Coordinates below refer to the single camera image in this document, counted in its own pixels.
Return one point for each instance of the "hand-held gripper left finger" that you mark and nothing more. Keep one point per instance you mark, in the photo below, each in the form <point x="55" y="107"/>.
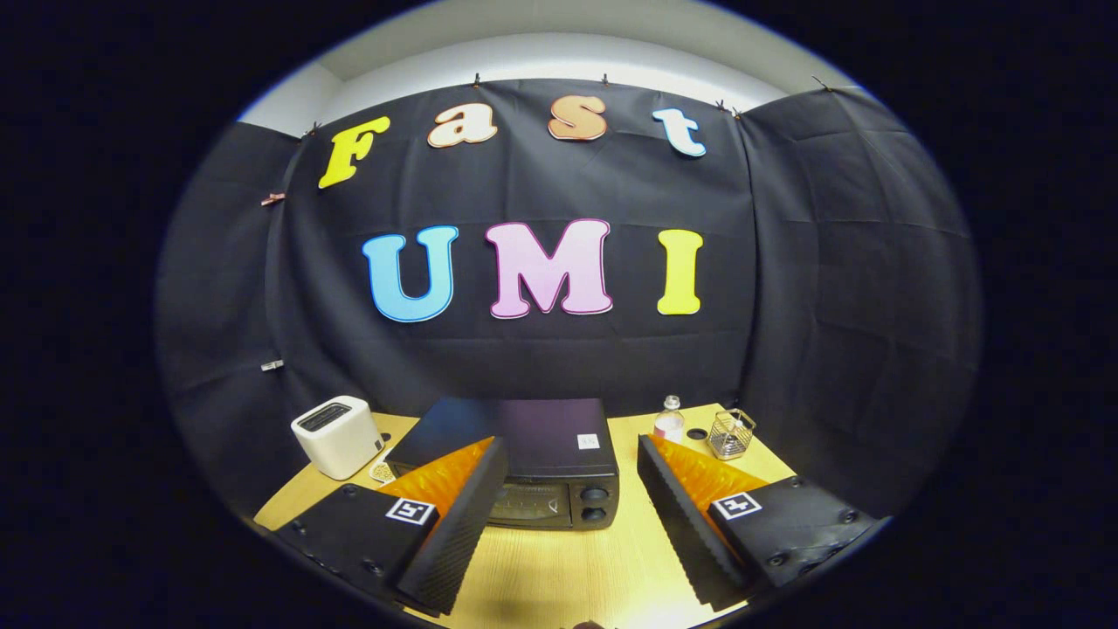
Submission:
<point x="458" y="533"/>

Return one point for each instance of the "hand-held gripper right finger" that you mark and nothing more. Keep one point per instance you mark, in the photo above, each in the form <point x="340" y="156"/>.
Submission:
<point x="686" y="533"/>

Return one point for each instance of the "black toaster oven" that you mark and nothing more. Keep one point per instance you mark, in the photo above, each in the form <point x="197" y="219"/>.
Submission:
<point x="541" y="432"/>

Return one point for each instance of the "white pop-up toaster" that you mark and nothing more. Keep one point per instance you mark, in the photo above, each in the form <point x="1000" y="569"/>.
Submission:
<point x="336" y="441"/>

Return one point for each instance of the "small patterned coaster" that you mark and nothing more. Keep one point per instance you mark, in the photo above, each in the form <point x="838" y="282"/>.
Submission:
<point x="382" y="473"/>

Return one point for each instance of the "clear plastic bottle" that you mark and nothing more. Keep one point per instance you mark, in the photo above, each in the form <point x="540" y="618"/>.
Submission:
<point x="670" y="425"/>

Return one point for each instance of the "pink clip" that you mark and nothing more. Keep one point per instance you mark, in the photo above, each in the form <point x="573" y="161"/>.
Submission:
<point x="272" y="199"/>

